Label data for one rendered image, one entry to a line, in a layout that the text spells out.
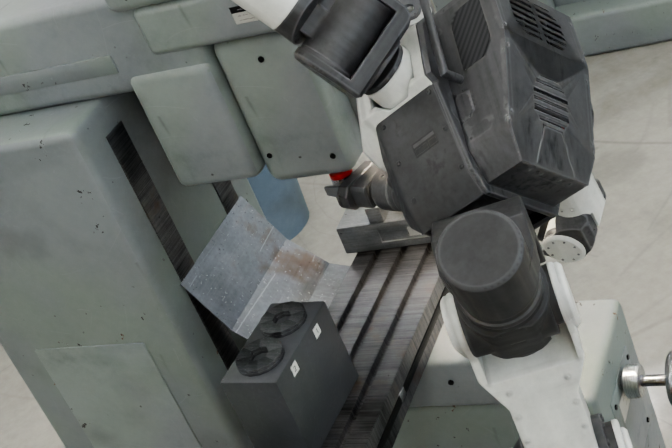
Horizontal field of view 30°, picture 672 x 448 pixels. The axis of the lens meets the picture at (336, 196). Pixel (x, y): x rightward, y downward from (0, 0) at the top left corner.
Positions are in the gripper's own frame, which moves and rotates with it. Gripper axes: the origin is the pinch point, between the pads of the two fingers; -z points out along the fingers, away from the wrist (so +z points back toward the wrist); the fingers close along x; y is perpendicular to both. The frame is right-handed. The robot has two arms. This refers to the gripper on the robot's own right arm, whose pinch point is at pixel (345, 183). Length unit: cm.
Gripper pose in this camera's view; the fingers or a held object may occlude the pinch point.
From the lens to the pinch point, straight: 250.4
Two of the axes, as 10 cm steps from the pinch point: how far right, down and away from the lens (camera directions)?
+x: -5.9, 5.8, -5.6
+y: 3.6, 8.1, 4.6
